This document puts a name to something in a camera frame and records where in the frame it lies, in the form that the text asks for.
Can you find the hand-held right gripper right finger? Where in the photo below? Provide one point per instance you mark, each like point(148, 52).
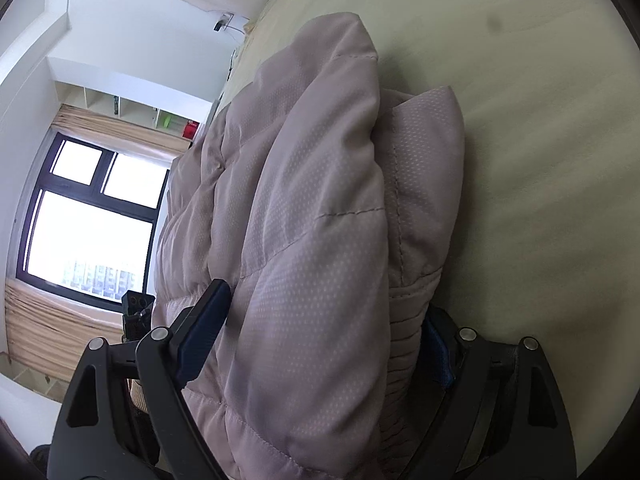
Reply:
point(441, 360)

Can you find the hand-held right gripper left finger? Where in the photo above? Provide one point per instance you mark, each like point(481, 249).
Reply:
point(205, 330)

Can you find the mauve puffer jacket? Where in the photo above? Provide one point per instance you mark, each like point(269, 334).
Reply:
point(300, 210)

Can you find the beige curtain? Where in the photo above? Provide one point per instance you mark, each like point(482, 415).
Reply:
point(125, 135)
point(55, 330)

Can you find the black framed window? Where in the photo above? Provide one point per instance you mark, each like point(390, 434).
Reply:
point(90, 235)

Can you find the red container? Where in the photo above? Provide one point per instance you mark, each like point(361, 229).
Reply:
point(190, 129)

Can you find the green container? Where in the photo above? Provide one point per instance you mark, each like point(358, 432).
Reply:
point(170, 121)

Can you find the bed with cream sheet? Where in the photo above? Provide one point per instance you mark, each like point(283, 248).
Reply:
point(525, 160)

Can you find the white wall shelf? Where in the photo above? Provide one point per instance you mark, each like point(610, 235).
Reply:
point(135, 110)

